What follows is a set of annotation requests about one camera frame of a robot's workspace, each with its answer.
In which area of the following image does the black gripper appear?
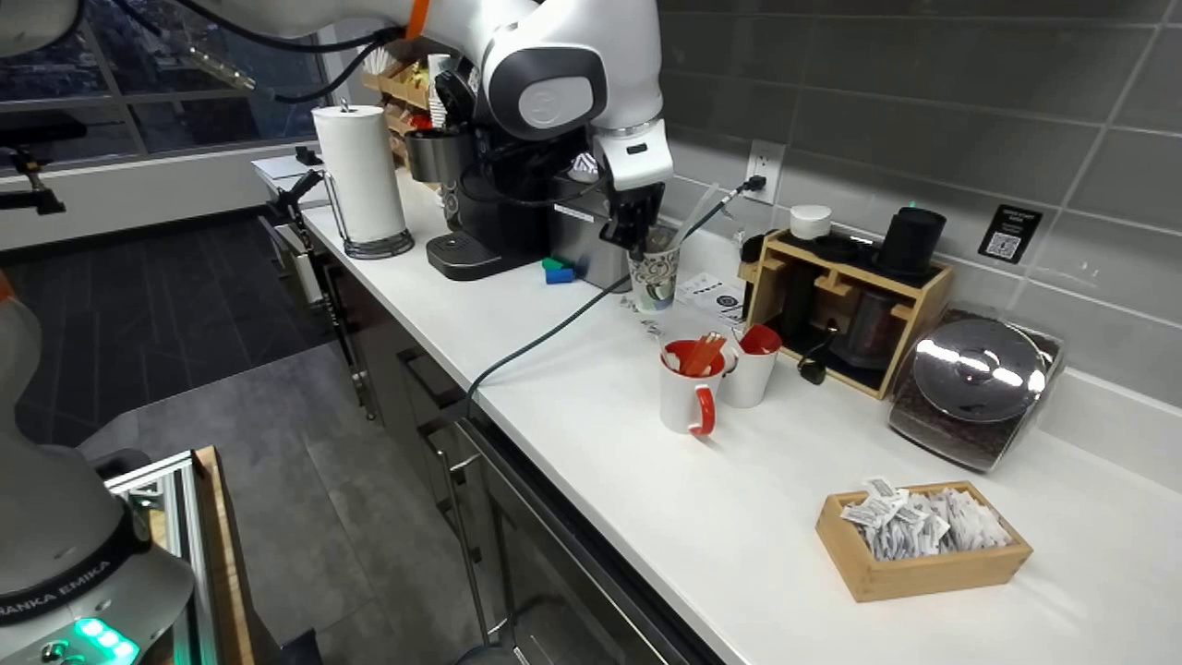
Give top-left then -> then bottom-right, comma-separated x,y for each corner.
598,179 -> 676,280

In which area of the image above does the printed paper cup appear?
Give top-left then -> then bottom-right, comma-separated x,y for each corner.
624,238 -> 683,315

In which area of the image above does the small white cup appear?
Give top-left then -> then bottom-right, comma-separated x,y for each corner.
784,200 -> 833,248

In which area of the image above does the metal cup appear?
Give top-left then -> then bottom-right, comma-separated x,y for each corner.
401,121 -> 470,192

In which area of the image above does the silver metal appliance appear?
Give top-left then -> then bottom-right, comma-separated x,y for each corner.
548,200 -> 644,295

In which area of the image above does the white printed card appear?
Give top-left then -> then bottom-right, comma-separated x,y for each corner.
683,269 -> 751,322

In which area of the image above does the blue sponge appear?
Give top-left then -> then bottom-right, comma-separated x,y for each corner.
538,252 -> 591,288

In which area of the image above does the black coffee machine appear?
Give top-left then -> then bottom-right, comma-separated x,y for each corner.
422,115 -> 598,285

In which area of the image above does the white mug red inside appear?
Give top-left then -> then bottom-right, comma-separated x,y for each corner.
717,322 -> 788,411

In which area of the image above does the wooden countertop organizer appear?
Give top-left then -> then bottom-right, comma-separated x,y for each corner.
736,227 -> 965,402

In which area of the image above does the black cylinder container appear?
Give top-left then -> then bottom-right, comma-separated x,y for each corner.
871,201 -> 949,288

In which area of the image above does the white paper towel roll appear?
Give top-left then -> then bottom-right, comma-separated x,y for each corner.
305,99 -> 422,263

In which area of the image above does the wooden rack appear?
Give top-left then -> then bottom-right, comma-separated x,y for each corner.
364,48 -> 459,160

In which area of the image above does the silver round lid appliance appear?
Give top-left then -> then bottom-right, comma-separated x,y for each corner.
887,306 -> 1066,481

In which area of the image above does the white sachets pile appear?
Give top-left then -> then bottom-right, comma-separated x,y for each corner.
838,475 -> 1014,566

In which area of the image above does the wooden sachet box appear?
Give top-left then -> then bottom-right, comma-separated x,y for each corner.
814,475 -> 1039,604

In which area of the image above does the dark glass window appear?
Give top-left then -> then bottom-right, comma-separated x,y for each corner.
0,0 -> 381,161

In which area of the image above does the wooden stand board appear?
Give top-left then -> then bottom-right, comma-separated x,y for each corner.
193,444 -> 258,665

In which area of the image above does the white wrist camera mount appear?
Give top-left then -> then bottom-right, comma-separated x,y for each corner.
591,117 -> 681,197

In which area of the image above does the teal power cable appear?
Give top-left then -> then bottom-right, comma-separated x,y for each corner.
459,172 -> 768,407

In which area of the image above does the white mug red handle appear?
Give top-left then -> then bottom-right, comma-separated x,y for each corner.
655,331 -> 741,444

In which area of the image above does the white wall outlet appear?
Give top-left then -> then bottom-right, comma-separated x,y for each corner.
741,135 -> 789,206

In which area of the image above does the QR code wall sign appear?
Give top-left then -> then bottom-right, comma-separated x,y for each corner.
976,200 -> 1044,264

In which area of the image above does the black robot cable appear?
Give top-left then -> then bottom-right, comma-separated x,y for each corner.
172,0 -> 412,112

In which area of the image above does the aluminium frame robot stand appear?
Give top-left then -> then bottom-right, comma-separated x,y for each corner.
101,448 -> 223,665

